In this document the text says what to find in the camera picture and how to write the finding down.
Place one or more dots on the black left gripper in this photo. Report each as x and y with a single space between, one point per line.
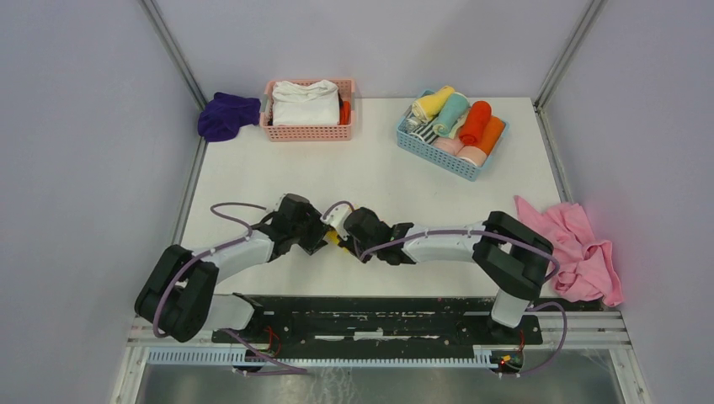
318 228

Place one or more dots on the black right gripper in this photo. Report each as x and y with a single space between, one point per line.
349 242

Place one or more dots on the yellow towel with grey pattern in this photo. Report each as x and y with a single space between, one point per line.
333 237

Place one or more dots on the purple cloth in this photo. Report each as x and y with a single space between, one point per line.
224 116

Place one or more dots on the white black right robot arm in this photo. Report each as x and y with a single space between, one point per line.
516 258

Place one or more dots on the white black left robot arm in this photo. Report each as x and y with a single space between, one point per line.
179 293

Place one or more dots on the pink perforated plastic basket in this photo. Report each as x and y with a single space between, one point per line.
346 92

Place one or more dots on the blue perforated plastic basket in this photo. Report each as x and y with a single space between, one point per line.
440 158

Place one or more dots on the orange towel in pink basket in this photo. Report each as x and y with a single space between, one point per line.
345 113

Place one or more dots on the green white striped rolled towel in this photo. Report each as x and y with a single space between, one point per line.
424 133

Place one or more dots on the folded white towel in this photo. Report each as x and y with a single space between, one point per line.
313 104

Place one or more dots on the grey white rolled towel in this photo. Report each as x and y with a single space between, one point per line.
411 124

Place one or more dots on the pink rolled towel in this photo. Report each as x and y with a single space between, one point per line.
449 145

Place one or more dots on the orange and peach rolled towel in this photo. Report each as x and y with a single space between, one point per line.
477 151

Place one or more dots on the yellow rolled towel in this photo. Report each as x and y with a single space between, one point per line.
428 106

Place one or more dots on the teal rolled towel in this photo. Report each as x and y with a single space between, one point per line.
455 106

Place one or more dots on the red-orange rolled towel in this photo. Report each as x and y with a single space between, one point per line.
471 132

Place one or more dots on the crumpled pink cloth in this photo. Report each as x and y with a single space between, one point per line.
587 270

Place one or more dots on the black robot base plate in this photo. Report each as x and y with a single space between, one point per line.
381 327

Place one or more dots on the white slotted cable duct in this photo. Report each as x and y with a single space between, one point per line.
235 356

